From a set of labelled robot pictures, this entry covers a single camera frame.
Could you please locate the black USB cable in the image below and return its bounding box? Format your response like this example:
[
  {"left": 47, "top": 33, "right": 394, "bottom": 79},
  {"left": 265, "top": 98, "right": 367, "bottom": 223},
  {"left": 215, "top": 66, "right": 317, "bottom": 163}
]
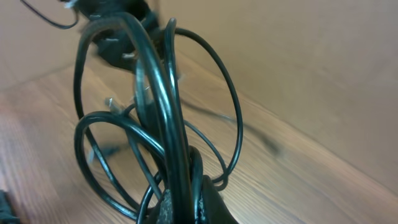
[{"left": 73, "top": 12, "right": 206, "bottom": 224}]

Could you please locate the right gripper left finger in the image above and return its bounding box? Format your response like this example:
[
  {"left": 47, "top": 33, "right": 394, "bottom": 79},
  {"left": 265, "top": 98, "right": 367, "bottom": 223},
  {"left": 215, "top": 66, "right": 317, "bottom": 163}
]
[{"left": 146, "top": 189, "right": 173, "bottom": 224}]

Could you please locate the thin black cable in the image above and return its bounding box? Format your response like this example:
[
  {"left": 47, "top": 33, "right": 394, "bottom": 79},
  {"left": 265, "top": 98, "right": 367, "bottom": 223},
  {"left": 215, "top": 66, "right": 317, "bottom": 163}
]
[{"left": 20, "top": 0, "right": 244, "bottom": 224}]

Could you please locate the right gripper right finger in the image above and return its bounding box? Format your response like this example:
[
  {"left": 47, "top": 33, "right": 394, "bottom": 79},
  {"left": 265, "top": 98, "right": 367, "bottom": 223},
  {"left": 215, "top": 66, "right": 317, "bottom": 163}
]
[{"left": 199, "top": 175, "right": 238, "bottom": 224}]

